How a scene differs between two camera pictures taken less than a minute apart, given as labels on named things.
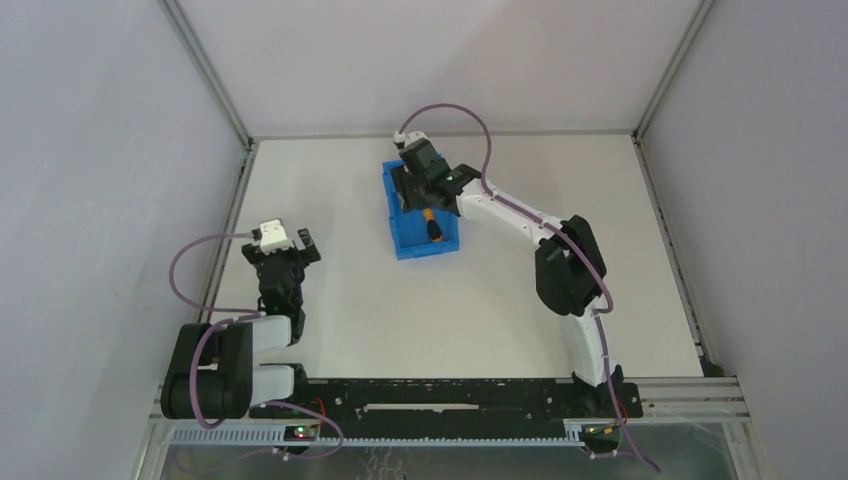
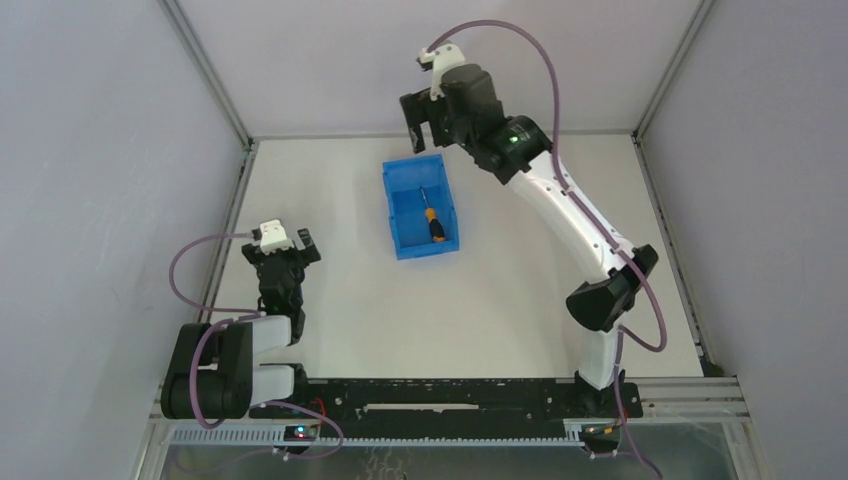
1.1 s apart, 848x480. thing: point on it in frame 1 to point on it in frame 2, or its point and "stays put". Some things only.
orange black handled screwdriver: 435,231 stays put
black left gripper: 284,258 stays put
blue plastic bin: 410,230 stays put
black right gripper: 416,192 to 425,110
